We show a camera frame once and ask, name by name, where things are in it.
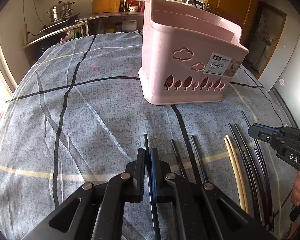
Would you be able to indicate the blue plaid tablecloth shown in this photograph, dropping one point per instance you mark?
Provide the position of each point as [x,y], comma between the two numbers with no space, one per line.
[79,115]

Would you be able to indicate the steel kitchen shelf table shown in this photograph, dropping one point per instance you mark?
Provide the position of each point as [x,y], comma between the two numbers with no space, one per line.
[109,22]

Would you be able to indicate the white electric kettle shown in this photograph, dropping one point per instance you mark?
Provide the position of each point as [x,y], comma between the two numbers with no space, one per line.
[193,3]

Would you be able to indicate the red lidded jar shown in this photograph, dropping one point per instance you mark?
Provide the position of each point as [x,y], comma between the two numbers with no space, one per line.
[133,6]

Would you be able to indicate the light wooden chopstick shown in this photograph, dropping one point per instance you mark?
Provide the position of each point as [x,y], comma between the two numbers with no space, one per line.
[238,172]

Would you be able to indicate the white plastic jug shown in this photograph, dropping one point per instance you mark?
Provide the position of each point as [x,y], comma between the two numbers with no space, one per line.
[129,25]

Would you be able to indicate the small steel side shelf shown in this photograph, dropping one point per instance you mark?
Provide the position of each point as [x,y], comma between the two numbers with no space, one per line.
[35,49]

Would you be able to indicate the wooden door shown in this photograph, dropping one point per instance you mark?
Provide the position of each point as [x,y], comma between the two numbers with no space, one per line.
[241,12]

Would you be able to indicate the stainless steel steamer pot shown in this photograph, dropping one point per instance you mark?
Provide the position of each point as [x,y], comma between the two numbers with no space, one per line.
[60,11]

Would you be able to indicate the window frame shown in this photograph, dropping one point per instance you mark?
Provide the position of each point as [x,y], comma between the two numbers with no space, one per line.
[6,76]

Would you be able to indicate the dark soy sauce bottle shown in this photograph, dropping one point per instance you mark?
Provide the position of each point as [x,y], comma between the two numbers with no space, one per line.
[125,5]

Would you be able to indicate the pink plastic utensil basket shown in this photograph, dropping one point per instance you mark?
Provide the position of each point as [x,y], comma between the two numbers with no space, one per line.
[189,55]

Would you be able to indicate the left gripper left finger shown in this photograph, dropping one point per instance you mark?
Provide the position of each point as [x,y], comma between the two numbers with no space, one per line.
[139,176]

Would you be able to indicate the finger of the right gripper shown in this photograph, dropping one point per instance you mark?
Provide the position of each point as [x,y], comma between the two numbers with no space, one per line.
[265,133]

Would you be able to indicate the black chopstick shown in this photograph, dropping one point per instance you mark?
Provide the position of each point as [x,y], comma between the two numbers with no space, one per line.
[202,168]
[250,169]
[180,163]
[256,170]
[154,211]
[252,133]

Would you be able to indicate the induction cooktop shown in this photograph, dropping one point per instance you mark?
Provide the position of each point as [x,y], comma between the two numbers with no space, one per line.
[59,24]

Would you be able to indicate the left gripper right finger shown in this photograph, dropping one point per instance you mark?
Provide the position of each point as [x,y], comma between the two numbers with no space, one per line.
[156,177]

